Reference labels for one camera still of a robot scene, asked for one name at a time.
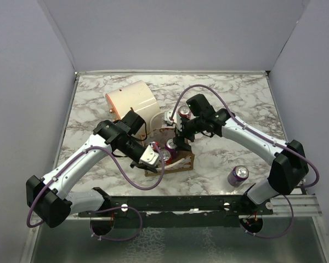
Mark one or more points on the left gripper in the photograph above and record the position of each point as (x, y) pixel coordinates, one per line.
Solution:
(143, 165)

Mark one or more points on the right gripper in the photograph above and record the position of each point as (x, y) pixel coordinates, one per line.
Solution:
(182, 132)

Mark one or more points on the purple soda can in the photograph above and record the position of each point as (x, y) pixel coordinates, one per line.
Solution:
(172, 148)
(238, 175)

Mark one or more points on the purple Fanta can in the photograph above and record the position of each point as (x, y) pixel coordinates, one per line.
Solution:
(167, 157)

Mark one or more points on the red coca-cola can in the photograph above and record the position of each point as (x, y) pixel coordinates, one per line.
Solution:
(184, 111)
(154, 145)

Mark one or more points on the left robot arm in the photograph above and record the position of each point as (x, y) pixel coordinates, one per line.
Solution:
(51, 198)

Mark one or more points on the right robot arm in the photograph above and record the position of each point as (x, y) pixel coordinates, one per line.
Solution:
(286, 159)

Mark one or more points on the upright red Coca-Cola can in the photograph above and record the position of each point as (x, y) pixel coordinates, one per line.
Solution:
(184, 111)

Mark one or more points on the white cylindrical pot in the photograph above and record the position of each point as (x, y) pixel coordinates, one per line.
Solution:
(136, 97)

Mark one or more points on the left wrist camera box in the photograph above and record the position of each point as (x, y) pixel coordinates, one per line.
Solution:
(149, 157)

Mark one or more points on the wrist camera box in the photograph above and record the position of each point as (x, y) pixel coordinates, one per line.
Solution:
(149, 157)
(170, 118)

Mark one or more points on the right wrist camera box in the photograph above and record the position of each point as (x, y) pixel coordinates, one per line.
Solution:
(170, 118)

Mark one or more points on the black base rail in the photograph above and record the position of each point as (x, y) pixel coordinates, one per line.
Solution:
(176, 211)

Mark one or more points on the aluminium extrusion rail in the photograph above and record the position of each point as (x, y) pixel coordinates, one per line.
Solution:
(302, 205)

